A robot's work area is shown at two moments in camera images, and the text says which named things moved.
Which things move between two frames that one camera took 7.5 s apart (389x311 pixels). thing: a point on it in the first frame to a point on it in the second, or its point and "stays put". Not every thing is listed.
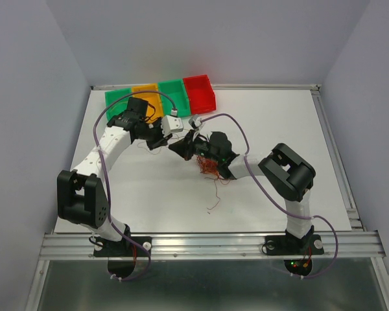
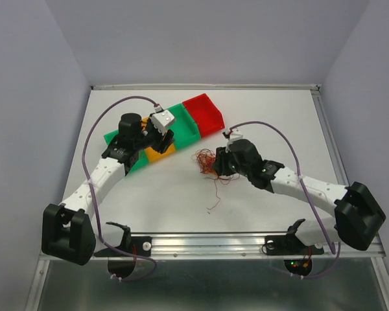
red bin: (201, 96) to (209, 116)
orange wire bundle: (209, 166) stays put
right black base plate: (286, 245) stays put
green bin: (120, 105) to (142, 159)
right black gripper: (185, 147) to (220, 162)
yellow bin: (150, 92) to (152, 153)
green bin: (176, 90) to (185, 130)
